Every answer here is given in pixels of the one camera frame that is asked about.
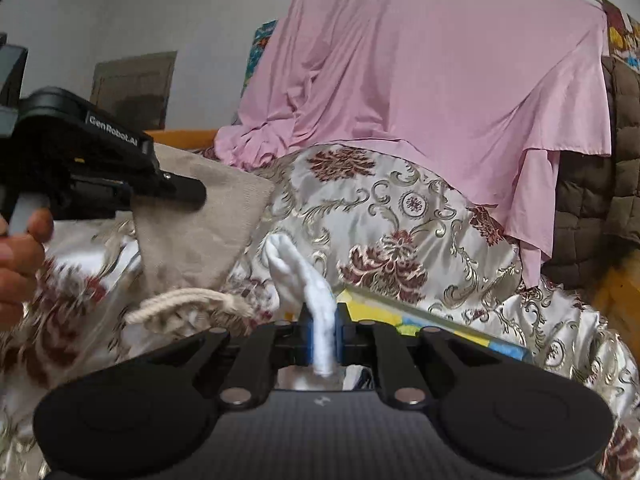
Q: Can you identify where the pink sheet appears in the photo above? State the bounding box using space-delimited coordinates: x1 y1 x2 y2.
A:
214 0 614 288

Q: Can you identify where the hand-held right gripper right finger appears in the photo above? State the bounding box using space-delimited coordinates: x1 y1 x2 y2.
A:
334 302 507 407

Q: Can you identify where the brown quilted jacket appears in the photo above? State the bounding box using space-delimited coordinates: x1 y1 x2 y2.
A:
541 54 640 292

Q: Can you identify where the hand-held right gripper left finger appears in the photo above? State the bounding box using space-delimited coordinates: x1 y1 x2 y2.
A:
132 305 316 408

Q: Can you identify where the floral satin blanket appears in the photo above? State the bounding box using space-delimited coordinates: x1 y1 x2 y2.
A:
0 142 640 480

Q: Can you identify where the metal tray with colourful print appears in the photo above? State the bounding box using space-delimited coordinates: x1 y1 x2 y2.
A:
280 285 536 367

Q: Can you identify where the beige drawstring bag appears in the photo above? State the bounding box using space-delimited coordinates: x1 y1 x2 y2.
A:
124 149 277 333

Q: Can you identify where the person's left hand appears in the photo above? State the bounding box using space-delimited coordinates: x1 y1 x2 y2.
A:
0 207 56 333

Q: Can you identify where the colourful printed cloth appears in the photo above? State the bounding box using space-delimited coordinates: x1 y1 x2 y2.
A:
240 19 280 98

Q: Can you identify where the colourful wall poster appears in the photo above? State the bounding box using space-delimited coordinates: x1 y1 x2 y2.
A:
597 0 640 73

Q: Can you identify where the white terry sock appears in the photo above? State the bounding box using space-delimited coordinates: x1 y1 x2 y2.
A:
262 232 351 378

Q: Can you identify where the wooden bed frame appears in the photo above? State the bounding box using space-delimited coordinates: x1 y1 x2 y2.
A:
144 128 222 152

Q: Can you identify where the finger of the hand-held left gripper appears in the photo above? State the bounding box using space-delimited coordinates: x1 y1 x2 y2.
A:
131 169 208 209

